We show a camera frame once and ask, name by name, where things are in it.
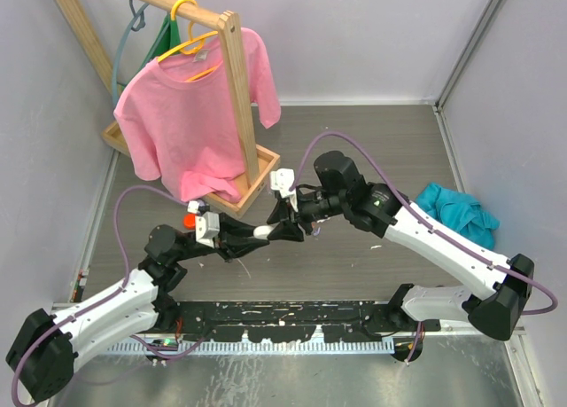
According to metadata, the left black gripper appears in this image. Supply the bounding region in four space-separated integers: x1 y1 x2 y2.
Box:
172 213 268 262

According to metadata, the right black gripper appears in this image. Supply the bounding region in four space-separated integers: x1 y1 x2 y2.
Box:
267 185 347 242

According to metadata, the white earbud case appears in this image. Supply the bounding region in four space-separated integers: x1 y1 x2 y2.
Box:
252 224 275 239

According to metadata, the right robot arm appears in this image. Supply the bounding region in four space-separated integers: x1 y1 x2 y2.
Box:
267 151 535 341

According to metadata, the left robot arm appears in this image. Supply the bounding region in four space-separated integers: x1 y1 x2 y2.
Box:
6 212 274 405

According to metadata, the red earbud case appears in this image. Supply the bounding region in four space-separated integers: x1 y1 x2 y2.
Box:
183 214 196 230

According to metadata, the wooden clothes rack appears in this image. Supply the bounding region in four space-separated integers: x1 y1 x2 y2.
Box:
55 0 280 217

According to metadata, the pink t-shirt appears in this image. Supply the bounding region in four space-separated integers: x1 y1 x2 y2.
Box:
113 27 282 204

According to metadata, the teal crumpled cloth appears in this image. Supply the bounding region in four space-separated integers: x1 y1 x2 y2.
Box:
416 183 500 250

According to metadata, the yellow hanger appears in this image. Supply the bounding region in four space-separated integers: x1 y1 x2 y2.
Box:
158 0 218 62

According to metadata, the green garment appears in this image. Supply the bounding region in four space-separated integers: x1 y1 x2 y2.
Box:
141 15 181 67

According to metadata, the teal hanger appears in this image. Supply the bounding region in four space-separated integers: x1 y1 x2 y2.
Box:
111 0 149 106

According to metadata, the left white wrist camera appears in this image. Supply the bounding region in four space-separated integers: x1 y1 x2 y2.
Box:
195 212 220 248

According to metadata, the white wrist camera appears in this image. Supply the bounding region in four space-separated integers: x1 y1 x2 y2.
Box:
269 168 297 204
195 212 220 248

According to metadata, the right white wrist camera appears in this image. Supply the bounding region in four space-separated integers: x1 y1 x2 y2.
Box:
269 168 297 204

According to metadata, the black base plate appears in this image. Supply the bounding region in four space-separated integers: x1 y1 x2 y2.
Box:
151 301 417 343

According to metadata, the white slotted cable duct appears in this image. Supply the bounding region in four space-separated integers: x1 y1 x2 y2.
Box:
105 335 396 356

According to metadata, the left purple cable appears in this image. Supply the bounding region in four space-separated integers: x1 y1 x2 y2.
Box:
10 184 196 403

